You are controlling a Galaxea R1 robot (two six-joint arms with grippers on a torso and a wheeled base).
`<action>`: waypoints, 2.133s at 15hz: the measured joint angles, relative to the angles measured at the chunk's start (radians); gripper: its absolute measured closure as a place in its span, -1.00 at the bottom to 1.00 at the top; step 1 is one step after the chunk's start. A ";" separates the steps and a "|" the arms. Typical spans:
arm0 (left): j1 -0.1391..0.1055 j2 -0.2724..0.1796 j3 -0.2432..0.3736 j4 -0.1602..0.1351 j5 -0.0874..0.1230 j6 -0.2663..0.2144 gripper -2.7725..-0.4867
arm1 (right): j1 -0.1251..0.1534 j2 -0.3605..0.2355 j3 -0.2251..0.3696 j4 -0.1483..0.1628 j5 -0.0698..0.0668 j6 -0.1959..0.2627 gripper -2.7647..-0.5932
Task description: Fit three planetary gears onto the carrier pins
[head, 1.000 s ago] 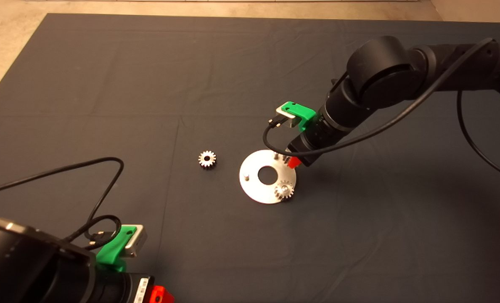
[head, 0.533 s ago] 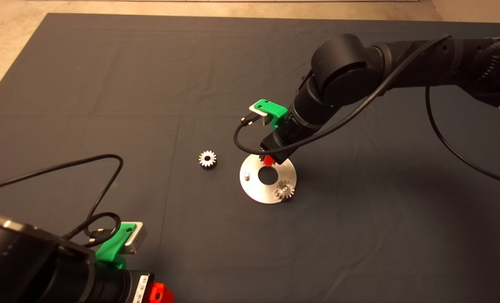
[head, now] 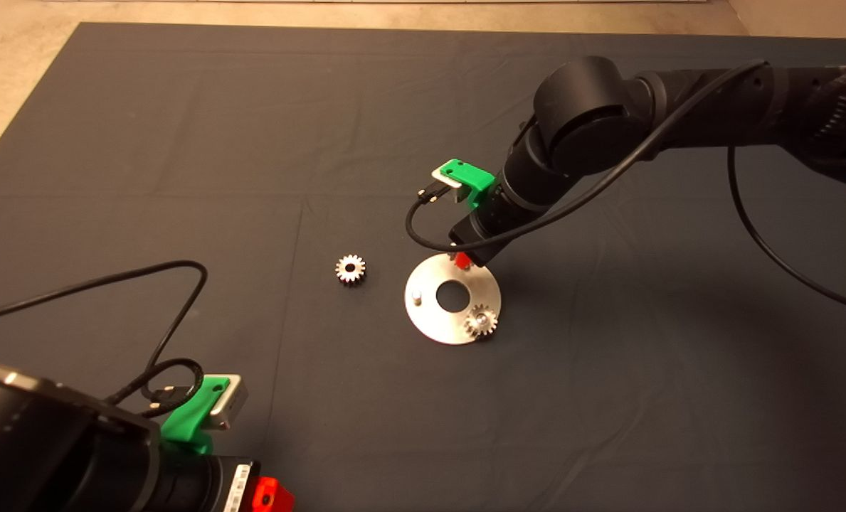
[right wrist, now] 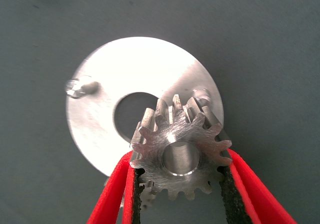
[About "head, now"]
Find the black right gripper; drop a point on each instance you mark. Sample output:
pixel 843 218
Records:
pixel 487 231

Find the round metal carrier plate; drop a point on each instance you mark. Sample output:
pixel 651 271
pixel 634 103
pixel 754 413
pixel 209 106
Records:
pixel 430 323

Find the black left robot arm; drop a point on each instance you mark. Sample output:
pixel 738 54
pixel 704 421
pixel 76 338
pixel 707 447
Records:
pixel 31 441

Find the dark grey table cloth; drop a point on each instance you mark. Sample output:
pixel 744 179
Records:
pixel 252 142

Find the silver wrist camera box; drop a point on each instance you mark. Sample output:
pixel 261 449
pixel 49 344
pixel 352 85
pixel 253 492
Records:
pixel 445 181
pixel 230 402

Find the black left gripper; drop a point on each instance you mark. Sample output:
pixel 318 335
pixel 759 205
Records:
pixel 198 487

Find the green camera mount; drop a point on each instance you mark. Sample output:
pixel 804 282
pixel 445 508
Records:
pixel 469 178
pixel 188 419

